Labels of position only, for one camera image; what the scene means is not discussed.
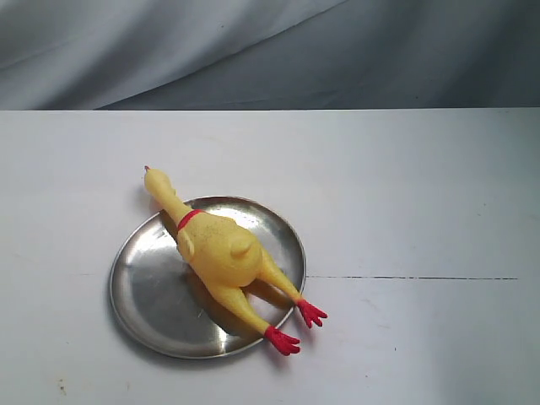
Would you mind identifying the yellow rubber chicken toy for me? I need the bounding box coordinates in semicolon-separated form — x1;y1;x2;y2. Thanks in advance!
143;165;327;356

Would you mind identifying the round stainless steel plate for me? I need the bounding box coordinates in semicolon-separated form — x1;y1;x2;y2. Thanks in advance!
109;196;306;359

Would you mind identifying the grey backdrop cloth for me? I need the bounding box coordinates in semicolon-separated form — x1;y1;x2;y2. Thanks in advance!
1;1;539;110

